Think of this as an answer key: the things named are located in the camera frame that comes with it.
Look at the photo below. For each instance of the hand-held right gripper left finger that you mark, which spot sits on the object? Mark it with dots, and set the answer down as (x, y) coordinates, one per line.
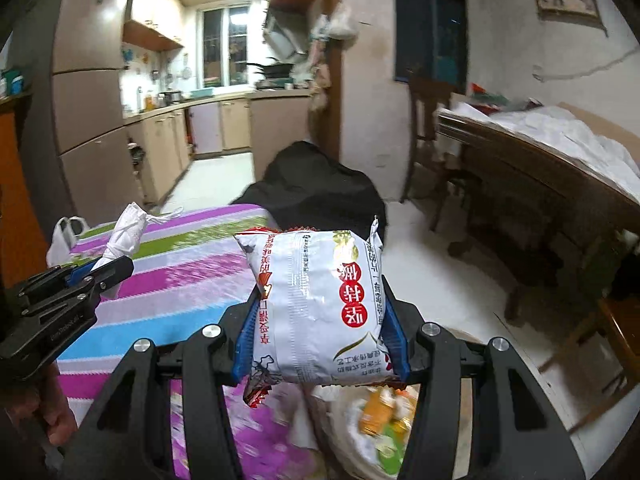
(245, 345)

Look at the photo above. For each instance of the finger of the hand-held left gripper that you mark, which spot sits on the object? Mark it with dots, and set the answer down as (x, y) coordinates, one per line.
(55, 280)
(112, 275)

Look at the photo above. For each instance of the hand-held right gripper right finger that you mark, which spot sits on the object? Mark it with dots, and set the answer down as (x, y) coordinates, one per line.
(397, 345)

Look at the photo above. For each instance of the white tissue bundle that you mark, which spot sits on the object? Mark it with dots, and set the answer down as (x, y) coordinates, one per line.
(125, 235)

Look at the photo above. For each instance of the orange snack packet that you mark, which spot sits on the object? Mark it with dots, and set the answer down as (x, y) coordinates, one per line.
(377, 410)

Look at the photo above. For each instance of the white instant noodle packet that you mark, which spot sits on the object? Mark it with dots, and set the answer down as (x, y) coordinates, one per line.
(320, 300)

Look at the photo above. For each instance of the white round basin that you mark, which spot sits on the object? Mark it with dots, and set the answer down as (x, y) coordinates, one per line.
(350, 445)

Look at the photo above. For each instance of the long green box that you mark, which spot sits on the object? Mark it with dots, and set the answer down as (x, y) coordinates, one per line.
(387, 457)

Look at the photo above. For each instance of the person's left hand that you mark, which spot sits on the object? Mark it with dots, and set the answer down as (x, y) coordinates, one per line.
(55, 405)

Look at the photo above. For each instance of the orange wooden cabinet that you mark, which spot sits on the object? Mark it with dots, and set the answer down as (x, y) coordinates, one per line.
(15, 210)

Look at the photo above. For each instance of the grey refrigerator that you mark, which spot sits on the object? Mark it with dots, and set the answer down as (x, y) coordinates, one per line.
(90, 110)

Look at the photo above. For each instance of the black bag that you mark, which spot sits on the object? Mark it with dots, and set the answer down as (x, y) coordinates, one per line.
(320, 185)

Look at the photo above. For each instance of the beige kitchen base cabinets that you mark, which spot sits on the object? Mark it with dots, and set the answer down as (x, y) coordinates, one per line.
(225, 125)

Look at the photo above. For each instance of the teal cup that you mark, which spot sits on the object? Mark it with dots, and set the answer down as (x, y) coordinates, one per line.
(15, 84)

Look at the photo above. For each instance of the teal tray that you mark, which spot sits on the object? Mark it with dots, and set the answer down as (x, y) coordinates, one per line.
(200, 92)

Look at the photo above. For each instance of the dark wooden table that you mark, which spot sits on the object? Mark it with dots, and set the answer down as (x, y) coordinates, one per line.
(525, 185)

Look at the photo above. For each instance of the light wooden chair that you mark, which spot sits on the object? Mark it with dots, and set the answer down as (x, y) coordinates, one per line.
(605, 350)

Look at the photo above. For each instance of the dark wooden chair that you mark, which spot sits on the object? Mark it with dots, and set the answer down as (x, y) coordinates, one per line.
(430, 125)

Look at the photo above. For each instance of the barred kitchen window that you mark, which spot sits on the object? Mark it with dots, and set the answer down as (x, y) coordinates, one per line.
(225, 45)

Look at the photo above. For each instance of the black wok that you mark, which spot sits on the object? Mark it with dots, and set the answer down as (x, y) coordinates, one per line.
(272, 67)

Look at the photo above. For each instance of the white cloth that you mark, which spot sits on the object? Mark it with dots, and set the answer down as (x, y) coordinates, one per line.
(550, 130)

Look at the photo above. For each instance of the hanging cloth bags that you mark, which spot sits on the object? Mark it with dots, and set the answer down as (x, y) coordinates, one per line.
(320, 70)

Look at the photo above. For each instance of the steel range hood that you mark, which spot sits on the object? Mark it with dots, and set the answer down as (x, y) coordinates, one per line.
(285, 35)

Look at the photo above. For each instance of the cardboard sheet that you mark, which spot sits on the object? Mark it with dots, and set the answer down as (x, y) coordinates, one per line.
(595, 122)

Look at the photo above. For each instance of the dark window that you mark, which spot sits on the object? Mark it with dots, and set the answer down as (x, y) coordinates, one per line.
(430, 30)

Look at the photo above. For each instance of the hanging white plastic bag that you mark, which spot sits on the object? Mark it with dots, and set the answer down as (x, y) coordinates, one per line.
(342, 22)

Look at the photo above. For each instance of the beige kitchen wall cabinet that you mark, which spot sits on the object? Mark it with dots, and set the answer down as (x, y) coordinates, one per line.
(150, 10)

